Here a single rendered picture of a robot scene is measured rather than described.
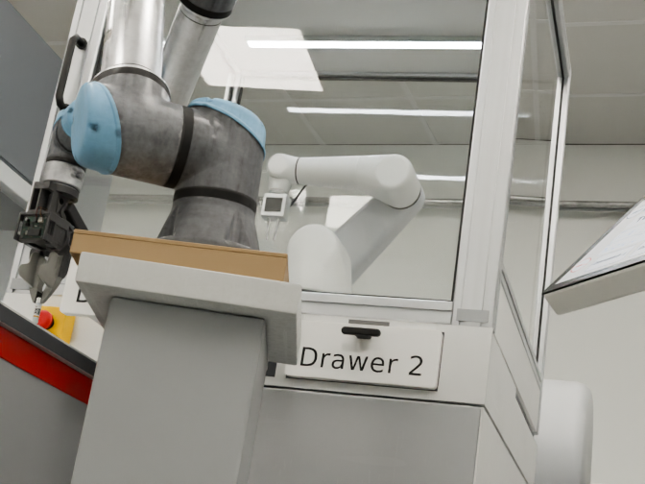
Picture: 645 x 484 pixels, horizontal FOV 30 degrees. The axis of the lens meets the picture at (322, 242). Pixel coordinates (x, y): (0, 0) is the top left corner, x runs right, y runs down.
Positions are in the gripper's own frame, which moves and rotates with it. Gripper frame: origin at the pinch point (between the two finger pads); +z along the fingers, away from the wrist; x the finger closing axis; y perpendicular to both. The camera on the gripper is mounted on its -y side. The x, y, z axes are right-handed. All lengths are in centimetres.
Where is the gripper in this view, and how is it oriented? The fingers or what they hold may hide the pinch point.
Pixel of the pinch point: (42, 297)
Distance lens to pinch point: 222.8
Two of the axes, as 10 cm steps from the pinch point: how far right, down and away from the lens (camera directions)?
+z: -1.5, 9.4, -3.2
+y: -4.3, -3.5, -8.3
